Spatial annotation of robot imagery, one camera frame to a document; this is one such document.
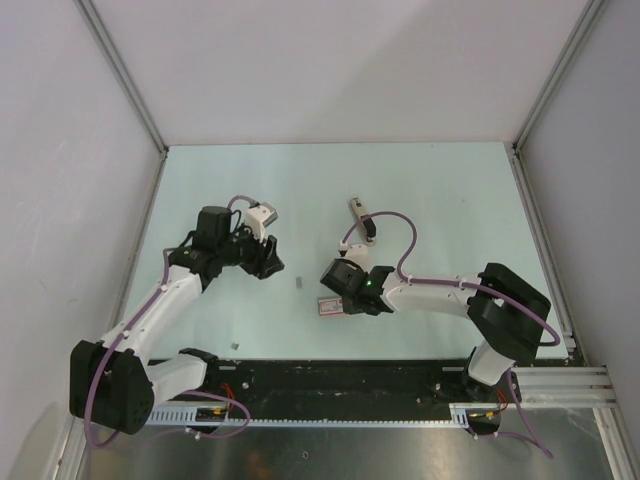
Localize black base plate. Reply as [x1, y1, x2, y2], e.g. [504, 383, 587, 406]
[149, 357, 522, 419]

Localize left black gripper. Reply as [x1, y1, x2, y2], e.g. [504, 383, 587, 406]
[217, 220, 284, 279]

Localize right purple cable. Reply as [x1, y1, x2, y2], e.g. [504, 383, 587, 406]
[337, 210, 562, 459]

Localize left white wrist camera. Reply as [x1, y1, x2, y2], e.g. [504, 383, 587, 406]
[244, 203, 278, 242]

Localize aluminium frame rails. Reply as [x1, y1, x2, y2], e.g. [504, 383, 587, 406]
[81, 142, 639, 479]

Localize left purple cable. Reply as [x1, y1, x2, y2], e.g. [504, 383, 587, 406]
[82, 195, 253, 449]

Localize beige deli stapler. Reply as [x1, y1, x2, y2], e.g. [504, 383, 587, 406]
[349, 197, 377, 247]

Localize purple cable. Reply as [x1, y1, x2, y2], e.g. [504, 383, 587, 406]
[337, 210, 562, 459]
[82, 195, 253, 449]

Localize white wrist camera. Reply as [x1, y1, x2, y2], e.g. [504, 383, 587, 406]
[338, 241, 372, 271]
[244, 203, 278, 242]

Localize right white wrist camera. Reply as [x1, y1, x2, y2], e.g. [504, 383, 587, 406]
[338, 241, 372, 271]

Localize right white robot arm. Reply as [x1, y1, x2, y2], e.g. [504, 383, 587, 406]
[320, 258, 560, 401]

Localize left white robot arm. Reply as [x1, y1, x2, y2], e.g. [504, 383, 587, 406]
[69, 202, 284, 435]

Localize red white staple box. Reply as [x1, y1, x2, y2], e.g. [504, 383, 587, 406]
[317, 297, 345, 317]

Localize grey cable duct rail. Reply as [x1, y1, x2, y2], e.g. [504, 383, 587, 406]
[149, 399, 481, 431]

